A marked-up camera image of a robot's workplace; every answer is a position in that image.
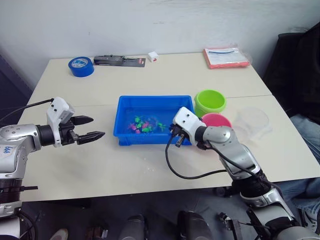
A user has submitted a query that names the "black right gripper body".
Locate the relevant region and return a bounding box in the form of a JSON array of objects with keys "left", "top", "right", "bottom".
[{"left": 168, "top": 123, "right": 188, "bottom": 141}]

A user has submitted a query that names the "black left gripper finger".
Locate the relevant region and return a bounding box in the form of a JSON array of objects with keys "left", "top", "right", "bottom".
[
  {"left": 76, "top": 130, "right": 106, "bottom": 146},
  {"left": 72, "top": 115, "right": 95, "bottom": 127}
]

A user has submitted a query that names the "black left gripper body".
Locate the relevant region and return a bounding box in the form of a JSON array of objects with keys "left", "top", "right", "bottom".
[{"left": 59, "top": 117, "right": 81, "bottom": 147}]

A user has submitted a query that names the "small green hand net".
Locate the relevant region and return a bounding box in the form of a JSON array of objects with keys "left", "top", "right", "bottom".
[{"left": 156, "top": 120, "right": 167, "bottom": 134}]

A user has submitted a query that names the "blue plastic tub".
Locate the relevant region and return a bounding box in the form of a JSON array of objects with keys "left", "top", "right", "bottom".
[{"left": 113, "top": 94, "right": 196, "bottom": 147}]

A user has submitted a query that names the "green plastic bucket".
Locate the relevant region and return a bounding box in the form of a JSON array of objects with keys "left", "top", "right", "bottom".
[{"left": 194, "top": 89, "right": 227, "bottom": 118}]

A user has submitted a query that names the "pink plastic bucket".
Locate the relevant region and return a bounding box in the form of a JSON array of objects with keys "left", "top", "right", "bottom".
[{"left": 200, "top": 112, "right": 233, "bottom": 129}]

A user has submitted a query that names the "clear plastic cup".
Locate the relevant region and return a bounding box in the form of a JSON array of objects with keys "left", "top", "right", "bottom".
[{"left": 234, "top": 106, "right": 273, "bottom": 144}]

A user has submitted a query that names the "blue tape roll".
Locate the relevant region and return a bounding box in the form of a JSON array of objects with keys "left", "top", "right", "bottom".
[{"left": 67, "top": 56, "right": 95, "bottom": 79}]

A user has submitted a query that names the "black packaged tool card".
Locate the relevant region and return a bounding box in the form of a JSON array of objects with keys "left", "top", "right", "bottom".
[{"left": 93, "top": 55, "right": 147, "bottom": 68}]

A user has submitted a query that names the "small white box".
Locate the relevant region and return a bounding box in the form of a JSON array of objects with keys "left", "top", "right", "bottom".
[{"left": 147, "top": 51, "right": 159, "bottom": 64}]

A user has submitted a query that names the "dark rounded shape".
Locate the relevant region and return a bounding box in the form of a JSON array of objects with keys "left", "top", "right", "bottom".
[
  {"left": 118, "top": 214, "right": 146, "bottom": 240},
  {"left": 176, "top": 210, "right": 214, "bottom": 240}
]

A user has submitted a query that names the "orange packet in clear bag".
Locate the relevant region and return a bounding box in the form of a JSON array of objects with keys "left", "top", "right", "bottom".
[{"left": 202, "top": 47, "right": 252, "bottom": 70}]

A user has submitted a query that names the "light shoe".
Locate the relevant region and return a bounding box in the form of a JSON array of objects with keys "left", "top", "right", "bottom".
[{"left": 49, "top": 227, "right": 69, "bottom": 240}]

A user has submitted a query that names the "person's leg in jeans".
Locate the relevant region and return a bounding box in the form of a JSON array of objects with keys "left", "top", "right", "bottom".
[{"left": 273, "top": 114, "right": 320, "bottom": 228}]

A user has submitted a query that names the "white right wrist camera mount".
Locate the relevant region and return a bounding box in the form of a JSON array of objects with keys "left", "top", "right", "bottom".
[{"left": 172, "top": 106, "right": 209, "bottom": 146}]

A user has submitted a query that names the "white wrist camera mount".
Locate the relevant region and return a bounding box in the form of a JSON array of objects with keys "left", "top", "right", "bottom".
[
  {"left": 172, "top": 106, "right": 209, "bottom": 146},
  {"left": 46, "top": 96, "right": 76, "bottom": 149}
]

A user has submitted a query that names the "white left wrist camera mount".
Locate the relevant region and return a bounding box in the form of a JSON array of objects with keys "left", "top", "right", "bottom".
[{"left": 46, "top": 96, "right": 76, "bottom": 149}]

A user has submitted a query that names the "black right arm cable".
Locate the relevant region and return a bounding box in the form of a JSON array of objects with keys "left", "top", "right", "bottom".
[{"left": 165, "top": 133, "right": 277, "bottom": 192}]

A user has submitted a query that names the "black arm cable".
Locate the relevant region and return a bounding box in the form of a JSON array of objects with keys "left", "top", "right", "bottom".
[
  {"left": 0, "top": 98, "right": 55, "bottom": 124},
  {"left": 165, "top": 133, "right": 277, "bottom": 192}
]

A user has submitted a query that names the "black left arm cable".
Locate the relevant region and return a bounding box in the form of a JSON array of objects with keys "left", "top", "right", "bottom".
[{"left": 0, "top": 98, "right": 55, "bottom": 124}]

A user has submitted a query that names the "black metal bracket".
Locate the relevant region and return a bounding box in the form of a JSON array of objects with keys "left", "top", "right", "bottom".
[{"left": 216, "top": 211, "right": 243, "bottom": 240}]

